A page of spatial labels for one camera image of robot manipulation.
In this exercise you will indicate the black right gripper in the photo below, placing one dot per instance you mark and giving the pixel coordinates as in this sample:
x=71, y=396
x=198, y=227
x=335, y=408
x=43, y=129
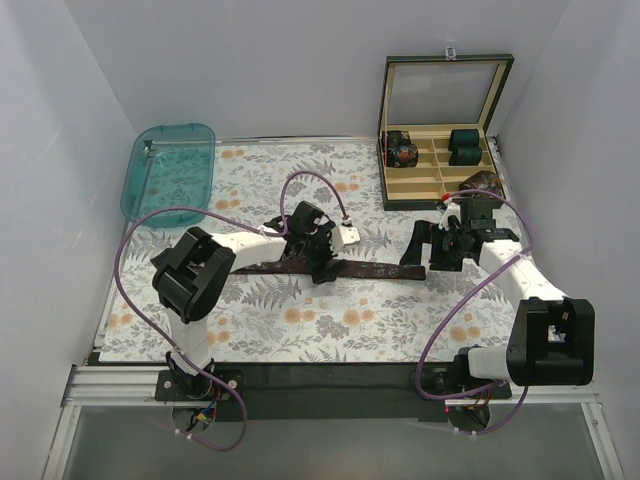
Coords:
x=435, y=248

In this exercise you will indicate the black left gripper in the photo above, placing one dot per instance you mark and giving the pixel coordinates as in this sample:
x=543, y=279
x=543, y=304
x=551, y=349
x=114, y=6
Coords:
x=320, y=257

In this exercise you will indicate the brown blue floral tie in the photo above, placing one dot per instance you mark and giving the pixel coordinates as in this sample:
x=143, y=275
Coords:
x=349, y=269

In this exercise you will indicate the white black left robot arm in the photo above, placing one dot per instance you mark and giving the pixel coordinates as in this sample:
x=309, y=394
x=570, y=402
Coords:
x=191, y=275

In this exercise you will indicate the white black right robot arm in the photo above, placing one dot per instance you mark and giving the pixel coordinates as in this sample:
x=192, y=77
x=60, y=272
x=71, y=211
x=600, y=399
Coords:
x=552, y=340

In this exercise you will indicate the floral patterned table mat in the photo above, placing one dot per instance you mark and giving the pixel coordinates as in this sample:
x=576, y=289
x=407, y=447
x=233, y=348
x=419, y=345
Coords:
x=280, y=318

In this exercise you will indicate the dark floral rolled tie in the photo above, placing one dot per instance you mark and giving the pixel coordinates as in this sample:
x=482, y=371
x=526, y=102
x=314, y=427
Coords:
x=402, y=156
x=397, y=138

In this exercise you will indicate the brown patterned rolled tie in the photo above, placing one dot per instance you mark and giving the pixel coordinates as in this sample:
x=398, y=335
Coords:
x=484, y=180

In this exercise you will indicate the dark green rolled tie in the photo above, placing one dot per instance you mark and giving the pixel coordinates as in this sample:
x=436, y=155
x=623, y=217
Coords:
x=464, y=138
x=465, y=156

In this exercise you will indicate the dark green tie box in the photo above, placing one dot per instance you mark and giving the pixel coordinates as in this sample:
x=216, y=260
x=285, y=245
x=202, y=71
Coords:
x=429, y=96

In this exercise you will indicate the teal transparent plastic tray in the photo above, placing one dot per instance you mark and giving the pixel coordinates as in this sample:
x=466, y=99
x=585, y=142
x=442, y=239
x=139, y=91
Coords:
x=170, y=168

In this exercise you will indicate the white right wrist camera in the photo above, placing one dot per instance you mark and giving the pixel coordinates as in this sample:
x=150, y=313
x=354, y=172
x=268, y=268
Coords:
x=451, y=216

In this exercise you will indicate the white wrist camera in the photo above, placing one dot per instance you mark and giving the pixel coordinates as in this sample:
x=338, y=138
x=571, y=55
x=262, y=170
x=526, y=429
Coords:
x=343, y=237
x=451, y=216

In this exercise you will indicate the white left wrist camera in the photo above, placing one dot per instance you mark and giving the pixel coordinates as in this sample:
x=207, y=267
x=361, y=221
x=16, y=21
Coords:
x=343, y=237

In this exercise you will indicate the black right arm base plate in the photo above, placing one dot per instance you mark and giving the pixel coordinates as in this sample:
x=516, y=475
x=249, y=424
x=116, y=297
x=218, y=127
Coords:
x=441, y=383

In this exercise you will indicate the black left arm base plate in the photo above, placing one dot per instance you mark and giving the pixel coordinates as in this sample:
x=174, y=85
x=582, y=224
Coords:
x=178, y=387

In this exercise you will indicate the aluminium frame rail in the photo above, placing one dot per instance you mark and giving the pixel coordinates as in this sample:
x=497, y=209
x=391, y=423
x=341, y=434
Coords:
x=324, y=421

